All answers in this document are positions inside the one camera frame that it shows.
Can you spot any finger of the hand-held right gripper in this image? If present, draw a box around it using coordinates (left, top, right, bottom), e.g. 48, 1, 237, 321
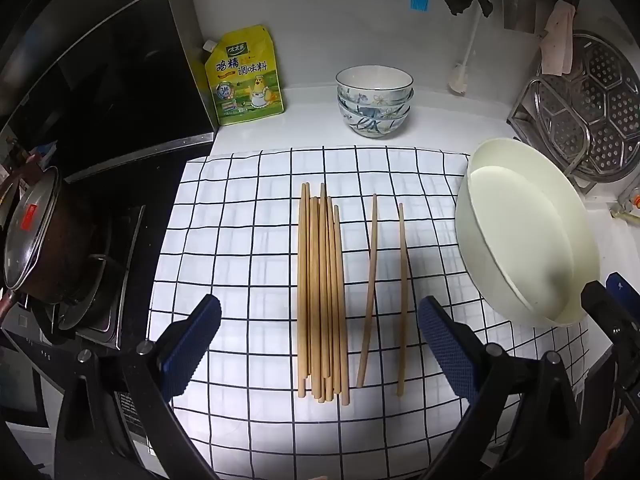
606, 272, 640, 341
581, 281, 640, 396

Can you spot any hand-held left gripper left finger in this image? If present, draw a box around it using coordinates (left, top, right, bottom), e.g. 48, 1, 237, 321
55, 294, 222, 480

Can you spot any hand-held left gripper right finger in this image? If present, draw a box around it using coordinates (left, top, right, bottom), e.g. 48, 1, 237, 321
417, 296, 596, 480

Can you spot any curved wooden chopstick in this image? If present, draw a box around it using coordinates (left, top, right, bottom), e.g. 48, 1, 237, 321
356, 194, 379, 388
397, 203, 408, 397

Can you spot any white plastic tub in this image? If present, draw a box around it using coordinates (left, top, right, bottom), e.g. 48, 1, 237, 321
454, 137, 601, 327

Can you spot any bundle of wooden chopsticks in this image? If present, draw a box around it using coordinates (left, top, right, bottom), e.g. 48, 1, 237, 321
297, 183, 350, 405

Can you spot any person's right hand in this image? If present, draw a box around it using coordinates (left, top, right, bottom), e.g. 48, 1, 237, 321
597, 410, 632, 468

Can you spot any black gas stove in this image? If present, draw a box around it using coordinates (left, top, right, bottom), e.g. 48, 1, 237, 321
30, 204, 147, 347

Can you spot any white black checkered cloth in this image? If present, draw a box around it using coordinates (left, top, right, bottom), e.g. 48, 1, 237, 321
145, 146, 591, 480

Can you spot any brown cooking pot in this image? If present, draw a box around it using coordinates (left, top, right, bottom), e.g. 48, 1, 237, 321
0, 175, 108, 326

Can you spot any round metal steamer plate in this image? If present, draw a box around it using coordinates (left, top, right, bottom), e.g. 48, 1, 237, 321
537, 32, 640, 181

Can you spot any glass pot lid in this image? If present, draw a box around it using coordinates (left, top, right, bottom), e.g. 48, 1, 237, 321
2, 165, 63, 291

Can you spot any metal dish rack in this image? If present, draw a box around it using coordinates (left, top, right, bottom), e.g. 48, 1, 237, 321
506, 76, 601, 193

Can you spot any blue floral ceramic bowl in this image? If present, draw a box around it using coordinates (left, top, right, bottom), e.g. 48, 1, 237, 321
335, 65, 415, 103
337, 89, 414, 117
339, 104, 412, 139

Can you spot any pink cloth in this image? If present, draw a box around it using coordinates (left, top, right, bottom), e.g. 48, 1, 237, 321
540, 1, 576, 77

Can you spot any yellow green seasoning pouch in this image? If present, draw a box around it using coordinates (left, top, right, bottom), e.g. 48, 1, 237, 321
202, 24, 287, 127

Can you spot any black induction cooker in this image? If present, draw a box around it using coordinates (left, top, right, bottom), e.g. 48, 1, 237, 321
0, 0, 216, 183

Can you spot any white long-handled brush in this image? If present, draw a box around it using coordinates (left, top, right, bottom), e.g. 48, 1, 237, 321
446, 15, 483, 95

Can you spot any grey wall rack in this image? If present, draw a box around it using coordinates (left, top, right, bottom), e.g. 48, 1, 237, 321
501, 0, 581, 36

